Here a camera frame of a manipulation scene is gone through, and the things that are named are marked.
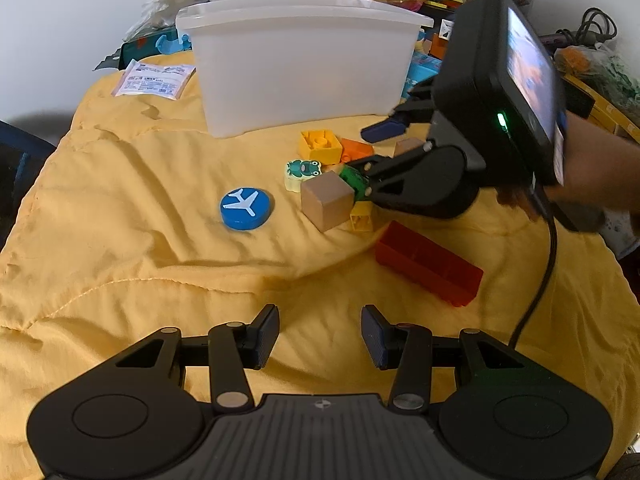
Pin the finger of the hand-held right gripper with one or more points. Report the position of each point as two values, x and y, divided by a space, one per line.
382 130
387 165

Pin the white red-label packet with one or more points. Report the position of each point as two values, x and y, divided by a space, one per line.
622 235

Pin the frog picture tile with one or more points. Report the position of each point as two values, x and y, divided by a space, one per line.
301 172

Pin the small hollow yellow block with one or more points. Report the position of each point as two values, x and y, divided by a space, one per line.
361 217

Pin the blue round airplane disc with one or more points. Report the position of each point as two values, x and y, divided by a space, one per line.
245 208

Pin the person's right forearm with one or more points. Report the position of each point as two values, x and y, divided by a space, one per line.
600 160

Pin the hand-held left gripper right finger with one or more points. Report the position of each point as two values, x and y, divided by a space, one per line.
375 336

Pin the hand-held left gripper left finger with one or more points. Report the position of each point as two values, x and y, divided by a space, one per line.
265 336

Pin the orange-yellow square block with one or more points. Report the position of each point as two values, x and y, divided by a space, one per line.
320 146

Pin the dark cloth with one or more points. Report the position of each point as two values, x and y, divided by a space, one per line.
20 160

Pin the long red block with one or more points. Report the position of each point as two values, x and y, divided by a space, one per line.
430 265

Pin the yellow blanket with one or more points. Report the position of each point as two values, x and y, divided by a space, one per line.
150 270

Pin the white plastic bag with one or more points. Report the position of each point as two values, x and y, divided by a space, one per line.
170 0

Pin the small wooden cube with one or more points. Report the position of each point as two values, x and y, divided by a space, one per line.
407 147

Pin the white paper packet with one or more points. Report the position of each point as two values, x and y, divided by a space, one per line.
152 80

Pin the yellow flat box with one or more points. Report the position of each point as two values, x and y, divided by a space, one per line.
612 115

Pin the large wooden cube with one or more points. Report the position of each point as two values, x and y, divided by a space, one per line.
327 202

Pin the clear bag with greens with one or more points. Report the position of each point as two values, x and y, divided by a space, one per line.
607 70

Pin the person's right hand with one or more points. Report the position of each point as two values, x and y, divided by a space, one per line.
520 197

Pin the light blue carton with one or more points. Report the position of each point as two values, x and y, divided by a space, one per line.
422 72

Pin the orange block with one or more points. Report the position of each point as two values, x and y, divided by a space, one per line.
357 150

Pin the green round block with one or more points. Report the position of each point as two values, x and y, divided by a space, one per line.
352 180

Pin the white plastic bin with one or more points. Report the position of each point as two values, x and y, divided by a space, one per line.
300 70

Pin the dark teal box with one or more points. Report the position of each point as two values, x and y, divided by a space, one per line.
137 52

